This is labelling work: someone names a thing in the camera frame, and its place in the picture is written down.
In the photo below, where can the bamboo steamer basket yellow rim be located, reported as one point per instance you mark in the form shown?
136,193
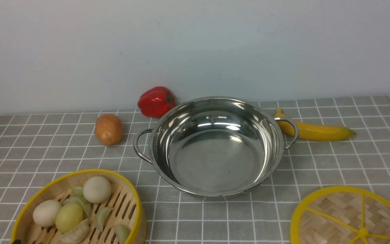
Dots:
125,200

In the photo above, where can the woven bamboo steamer lid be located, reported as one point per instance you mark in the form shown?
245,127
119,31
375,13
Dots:
341,215

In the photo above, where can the stainless steel pot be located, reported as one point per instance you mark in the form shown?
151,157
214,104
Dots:
216,147

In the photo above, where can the red bell pepper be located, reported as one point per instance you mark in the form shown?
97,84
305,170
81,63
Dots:
156,102

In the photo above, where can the brown potato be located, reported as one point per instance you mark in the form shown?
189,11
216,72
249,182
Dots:
108,129

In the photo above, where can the yellow banana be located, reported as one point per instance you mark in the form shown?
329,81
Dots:
315,132

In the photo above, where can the white round bun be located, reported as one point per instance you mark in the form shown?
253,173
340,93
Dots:
97,189

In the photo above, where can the pale green dumpling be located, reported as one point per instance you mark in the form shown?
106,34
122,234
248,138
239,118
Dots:
122,232

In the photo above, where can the yellow-green round bun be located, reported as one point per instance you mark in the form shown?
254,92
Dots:
69,216

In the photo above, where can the white dumpling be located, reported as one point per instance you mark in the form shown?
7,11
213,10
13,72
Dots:
77,234

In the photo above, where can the white bun left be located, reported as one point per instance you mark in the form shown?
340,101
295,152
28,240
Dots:
45,213

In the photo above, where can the grey checked tablecloth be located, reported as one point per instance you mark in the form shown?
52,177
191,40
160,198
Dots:
36,149

